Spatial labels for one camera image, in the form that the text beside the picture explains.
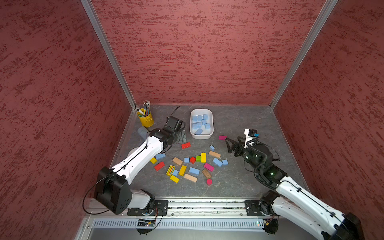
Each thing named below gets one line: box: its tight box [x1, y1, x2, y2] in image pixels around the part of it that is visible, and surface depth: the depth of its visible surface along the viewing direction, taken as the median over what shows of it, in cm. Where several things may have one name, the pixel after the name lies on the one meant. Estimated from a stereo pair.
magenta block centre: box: [203, 162, 215, 172], surface depth 90 cm
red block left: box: [154, 161, 165, 172], surface depth 91 cm
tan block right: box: [209, 150, 221, 159], surface depth 94 cm
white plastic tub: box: [189, 108, 214, 140], surface depth 109 cm
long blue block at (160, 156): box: [155, 153, 166, 160], surface depth 93 cm
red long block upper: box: [181, 142, 192, 150], surface depth 98 cm
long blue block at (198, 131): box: [194, 128, 204, 135], surface depth 106 cm
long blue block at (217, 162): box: [212, 157, 223, 167], surface depth 91 cm
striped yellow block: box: [166, 164, 176, 177], surface depth 86 cm
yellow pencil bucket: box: [137, 108, 155, 128], surface depth 103 cm
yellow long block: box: [178, 165, 187, 177], surface depth 87 cm
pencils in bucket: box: [137, 100, 151, 117], surface depth 102 cm
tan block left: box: [172, 156, 183, 166], surface depth 91 cm
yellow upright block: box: [201, 152, 207, 163], surface depth 92 cm
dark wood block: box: [201, 168, 212, 179], surface depth 87 cm
